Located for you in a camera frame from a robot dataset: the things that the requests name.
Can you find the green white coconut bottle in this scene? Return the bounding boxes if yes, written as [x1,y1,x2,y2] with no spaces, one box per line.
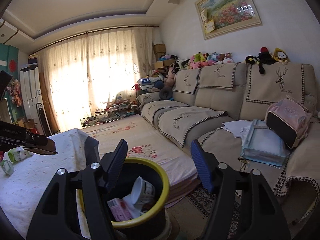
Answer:
[8,146,33,163]

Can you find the white cylindrical canister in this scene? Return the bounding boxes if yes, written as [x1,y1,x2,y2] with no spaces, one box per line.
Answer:
[131,177,155,205]

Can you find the pink strawberry milk carton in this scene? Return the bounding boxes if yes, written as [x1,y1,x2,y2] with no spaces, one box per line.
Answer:
[107,198,133,222]

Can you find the yellow rimmed trash bin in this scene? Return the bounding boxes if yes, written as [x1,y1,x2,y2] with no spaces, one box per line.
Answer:
[76,157,171,238]

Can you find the black tower fan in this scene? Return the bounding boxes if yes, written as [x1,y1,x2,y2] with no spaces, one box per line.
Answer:
[36,102,52,137]

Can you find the white dotted tablecloth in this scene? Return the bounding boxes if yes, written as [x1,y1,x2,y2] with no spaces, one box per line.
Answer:
[1,128,99,238]

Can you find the artificial flower decoration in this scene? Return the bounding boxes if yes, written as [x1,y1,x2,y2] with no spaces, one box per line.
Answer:
[7,79,22,107]

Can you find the white standing air conditioner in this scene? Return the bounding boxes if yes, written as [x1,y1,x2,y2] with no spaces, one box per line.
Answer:
[20,64,42,133]

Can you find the white papers on sofa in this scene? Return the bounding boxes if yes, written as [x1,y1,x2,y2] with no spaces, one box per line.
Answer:
[222,120,252,138]

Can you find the cream window curtains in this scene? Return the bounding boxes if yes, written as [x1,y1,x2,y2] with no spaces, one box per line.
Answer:
[36,27,153,132]

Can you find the pink black backpack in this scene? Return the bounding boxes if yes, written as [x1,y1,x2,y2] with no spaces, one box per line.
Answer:
[265,95,313,149]

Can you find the cluttered glass coffee table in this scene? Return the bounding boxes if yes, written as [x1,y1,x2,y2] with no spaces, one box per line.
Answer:
[80,100,136,127]

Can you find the floral bed sheet mattress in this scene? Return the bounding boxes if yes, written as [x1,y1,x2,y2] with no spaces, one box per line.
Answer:
[82,115,200,208]

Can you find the beige sectional sofa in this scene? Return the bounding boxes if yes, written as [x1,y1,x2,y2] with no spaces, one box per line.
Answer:
[137,62,319,224]

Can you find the black red plush toy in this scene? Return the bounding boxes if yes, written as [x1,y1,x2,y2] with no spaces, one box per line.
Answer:
[245,47,276,75]

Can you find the yellow monkey plush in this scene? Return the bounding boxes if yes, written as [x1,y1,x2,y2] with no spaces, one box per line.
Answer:
[272,48,290,65]

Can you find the plush toy row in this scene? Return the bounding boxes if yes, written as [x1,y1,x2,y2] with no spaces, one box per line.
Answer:
[172,52,234,71]

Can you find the stacked cardboard boxes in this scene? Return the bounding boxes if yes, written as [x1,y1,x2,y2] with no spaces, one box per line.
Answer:
[153,44,176,69]

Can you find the framed flower painting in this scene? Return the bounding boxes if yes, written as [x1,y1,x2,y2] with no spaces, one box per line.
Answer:
[195,0,262,40]

